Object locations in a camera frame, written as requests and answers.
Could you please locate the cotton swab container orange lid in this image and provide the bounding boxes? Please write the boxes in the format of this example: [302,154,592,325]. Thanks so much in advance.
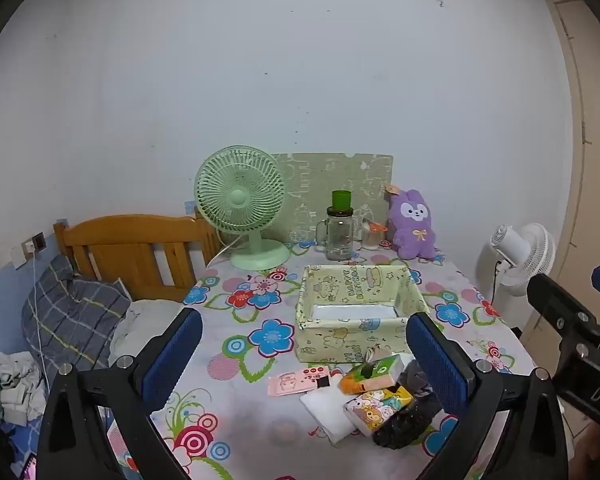
[361,220,386,251]

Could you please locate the grey plaid pillow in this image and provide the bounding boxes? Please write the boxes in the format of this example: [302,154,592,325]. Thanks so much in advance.
[21,255,132,376]

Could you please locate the white standing fan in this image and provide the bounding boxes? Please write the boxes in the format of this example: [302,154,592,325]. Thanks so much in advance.
[475,223,557,321]

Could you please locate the pink packet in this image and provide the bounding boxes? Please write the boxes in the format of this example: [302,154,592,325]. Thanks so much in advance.
[267,365,331,397]

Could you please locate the white fan cable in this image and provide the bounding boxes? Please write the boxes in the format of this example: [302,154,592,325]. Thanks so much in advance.
[206,240,242,267]

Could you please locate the grey white crumpled cloth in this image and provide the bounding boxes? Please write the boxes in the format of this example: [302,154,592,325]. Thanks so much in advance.
[0,351,48,426]

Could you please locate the black plastic bag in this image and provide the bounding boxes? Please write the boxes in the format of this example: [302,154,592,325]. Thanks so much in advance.
[372,395,448,451]

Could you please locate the white charging cable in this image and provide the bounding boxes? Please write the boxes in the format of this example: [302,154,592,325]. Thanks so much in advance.
[27,252,51,381]

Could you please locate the green orange tissue packet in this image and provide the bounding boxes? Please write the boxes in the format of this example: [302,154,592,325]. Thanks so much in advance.
[339,353,413,395]

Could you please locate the green desk fan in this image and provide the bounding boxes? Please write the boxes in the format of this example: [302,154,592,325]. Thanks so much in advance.
[194,145,291,272]

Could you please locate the blue bed sheet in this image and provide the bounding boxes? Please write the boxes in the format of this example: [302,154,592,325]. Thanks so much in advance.
[0,420,43,480]

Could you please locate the green printed board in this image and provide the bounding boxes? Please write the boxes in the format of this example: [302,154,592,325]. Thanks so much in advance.
[271,152,395,246]

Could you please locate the smartphone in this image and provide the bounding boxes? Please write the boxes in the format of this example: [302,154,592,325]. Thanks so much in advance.
[11,452,38,480]

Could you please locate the floral tablecloth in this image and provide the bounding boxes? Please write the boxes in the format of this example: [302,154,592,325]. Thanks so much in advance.
[107,240,538,480]

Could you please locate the cartoon print tissue packet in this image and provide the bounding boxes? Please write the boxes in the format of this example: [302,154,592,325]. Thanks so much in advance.
[344,385,415,437]

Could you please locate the purple plush bunny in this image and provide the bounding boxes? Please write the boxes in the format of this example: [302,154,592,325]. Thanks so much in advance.
[386,187,438,261]

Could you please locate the glass jar mug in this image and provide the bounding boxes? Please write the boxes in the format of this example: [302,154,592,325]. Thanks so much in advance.
[314,206,357,261]

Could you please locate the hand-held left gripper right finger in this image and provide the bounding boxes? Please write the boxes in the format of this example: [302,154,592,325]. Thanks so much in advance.
[405,311,570,480]

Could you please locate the wooden bed headboard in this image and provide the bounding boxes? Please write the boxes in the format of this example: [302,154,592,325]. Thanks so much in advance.
[53,212,222,303]

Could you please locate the white bedding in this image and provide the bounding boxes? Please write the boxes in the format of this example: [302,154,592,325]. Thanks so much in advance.
[109,299,186,366]

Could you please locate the beige door frame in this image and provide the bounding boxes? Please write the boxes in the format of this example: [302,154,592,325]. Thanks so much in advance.
[544,0,600,341]

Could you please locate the wall socket panel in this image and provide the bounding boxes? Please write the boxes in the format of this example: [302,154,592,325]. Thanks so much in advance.
[21,232,47,268]

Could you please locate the yellow printed fabric storage box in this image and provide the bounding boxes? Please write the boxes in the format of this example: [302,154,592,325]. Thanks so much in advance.
[294,263,430,365]

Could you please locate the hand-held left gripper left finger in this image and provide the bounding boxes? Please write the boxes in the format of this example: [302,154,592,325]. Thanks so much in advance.
[36,306,204,480]

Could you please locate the black fan cable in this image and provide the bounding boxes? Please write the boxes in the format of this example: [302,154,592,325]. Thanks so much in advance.
[490,259,503,306]

